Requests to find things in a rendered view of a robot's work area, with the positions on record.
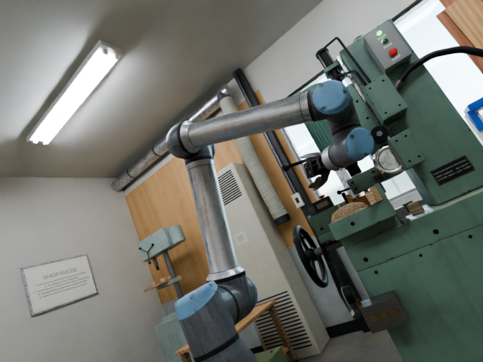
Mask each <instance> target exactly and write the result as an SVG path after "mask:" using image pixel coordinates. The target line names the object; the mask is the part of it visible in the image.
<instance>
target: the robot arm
mask: <svg viewBox="0 0 483 362"><path fill-rule="evenodd" d="M325 119H327V121H328V125H329V127H330V130H331V133H332V137H333V140H334V143H333V144H331V145H330V146H328V147H326V148H325V149H324V150H323V152H322V154H321V153H320V152H314V153H309V154H304V155H303V156H301V157H300V158H302V159H305V160H304V161H302V162H306V163H304V164H303V165H304V168H305V173H306V176H307V179H310V178H313V177H316V176H318V175H321V176H318V177H317V178H316V179H315V181H314V182H313V183H311V184H309V186H308V188H313V191H316V190H318V189H319V188H321V187H322V186H324V185H325V184H326V183H327V181H328V176H329V175H330V172H331V170H332V171H338V170H341V171H342V170H343V168H345V167H347V166H349V165H350V164H353V163H355V162H358V161H361V160H363V159H364V158H365V157H368V156H369V155H370V154H371V153H372V150H373V149H374V139H373V137H372V135H371V134H370V133H369V132H368V131H367V130H366V129H363V128H362V127H361V124H360V121H359V117H358V115H357V111H356V109H355V106H354V102H353V98H352V97H351V95H350V92H349V90H348V88H347V87H346V86H345V85H344V84H343V83H342V82H340V81H338V80H326V81H324V82H322V83H320V84H319V85H318V86H317V87H316V89H313V90H309V91H306V92H305V93H301V94H298V95H296V96H291V97H288V98H283V99H280V100H277V101H273V102H269V103H265V104H262V105H259V106H255V107H251V108H247V109H244V110H241V111H236V112H233V113H228V114H226V115H223V116H218V117H215V118H212V119H207V120H205V121H200V122H197V123H193V122H191V121H183V122H180V123H179V124H176V125H174V126H173V127H172V128H171V129H170V130H169V132H168V134H167V137H166V145H167V149H168V150H169V152H170V153H171V154H172V155H173V156H175V157H177V158H180V159H184V161H185V167H186V169H187V171H188V176H189V180H190V186H191V190H192V194H193V199H194V203H195V209H196V212H197V216H198V222H199V226H200V230H201V235H202V239H203V245H204V249H205V252H206V258H207V262H208V268H209V271H210V274H209V275H208V277H207V279H206V282H207V283H206V284H204V285H203V286H201V287H199V288H197V289H195V290H193V291H192V292H190V293H188V294H187V295H186V296H184V297H182V298H180V299H179V300H178V301H177V302H176V303H175V311H176V314H177V319H178V320H179V323H180V326H181V328H182V330H183V333H184V336H185V339H186V341H187V343H188V346H189V349H190V352H191V354H192V356H193V359H194V361H195V362H257V359H256V357H255V355H254V354H253V352H251V351H250V349H249V348H248V347H247V346H246V345H245V344H244V343H243V342H242V340H241V339H240V337H239V335H238V332H237V331H236V328H235V325H236V324H237V323H239V322H240V321H241V320H243V319H244V318H245V317H246V316H247V315H249V314H250V312H251V311H252V310H253V309H254V307H255V305H256V303H257V296H258V295H257V288H256V286H255V284H254V282H253V281H252V280H251V279H250V278H249V277H247V276H246V272H245V269H243V268H242V267H240V266H239V265H238V262H237V258H236V253H235V250H234V245H233V241H232V237H231V232H230V229H229V224H228V220H227V217H226V211H225V208H224V202H223V199H222V196H221V191H220V187H219V181H218V178H217V175H216V170H215V167H214V160H213V158H214V154H215V153H216V147H215V144H217V143H221V142H224V141H230V140H233V139H239V138H242V137H246V136H252V135H255V134H261V133H265V132H268V131H274V130H277V129H283V128H287V127H290V126H296V125H299V124H305V123H308V122H315V121H321V120H325ZM307 159H308V160H307Z"/></svg>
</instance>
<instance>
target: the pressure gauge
mask: <svg viewBox="0 0 483 362"><path fill-rule="evenodd" d="M341 292H342V295H343V296H344V299H345V300H346V303H347V304H348V305H349V306H351V305H354V304H356V305H357V307H358V308H359V307H360V305H362V303H361V302H360V300H359V298H358V299H357V296H356V294H355V292H354V290H353V288H352V287H351V285H347V286H345V287H342V288H341Z"/></svg>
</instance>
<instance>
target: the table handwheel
mask: <svg viewBox="0 0 483 362"><path fill-rule="evenodd" d="M300 233H301V234H302V235H303V236H304V238H305V239H306V241H307V242H308V244H309V245H310V248H308V246H307V244H306V243H305V241H304V240H303V237H302V236H301V234H300ZM293 240H294V244H295V247H296V250H297V252H298V256H299V257H300V260H301V262H302V264H303V266H304V268H305V270H306V271H307V273H308V275H309V276H310V278H311V279H312V280H313V281H314V282H315V283H316V284H317V285H318V286H319V287H321V288H325V287H327V286H328V273H327V270H326V266H325V264H324V262H323V259H322V255H323V253H322V251H321V249H320V247H318V248H317V246H316V244H315V243H314V241H313V239H312V238H311V236H310V235H309V234H308V232H307V231H306V230H305V229H304V228H303V227H301V226H295V227H294V229H293ZM301 243H302V244H301ZM302 245H303V247H304V249H305V250H303V247H302ZM342 246H343V244H342V243H341V241H340V240H337V241H336V240H335V241H332V242H330V243H328V244H325V248H326V250H327V252H330V251H333V250H335V249H338V248H340V247H342ZM314 261H317V262H318V265H319V267H320V270H321V275H322V280H321V279H320V278H319V277H318V274H317V271H316V265H315V262H314Z"/></svg>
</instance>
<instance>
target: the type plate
mask: <svg viewBox="0 0 483 362"><path fill-rule="evenodd" d="M474 170H475V168H474V166H473V165H472V164H471V162H470V161H469V159H468V158H467V157H466V155H464V156H463V157H459V158H458V159H455V160H454V161H452V162H449V163H447V164H445V165H443V166H441V167H438V168H436V169H434V170H432V171H430V173H431V174H432V175H433V177H434V179H435V180H436V182H437V183H438V185H439V186H441V185H444V184H446V183H447V182H450V181H452V180H455V179H456V178H459V177H461V176H463V175H466V174H468V173H470V172H473V171H474Z"/></svg>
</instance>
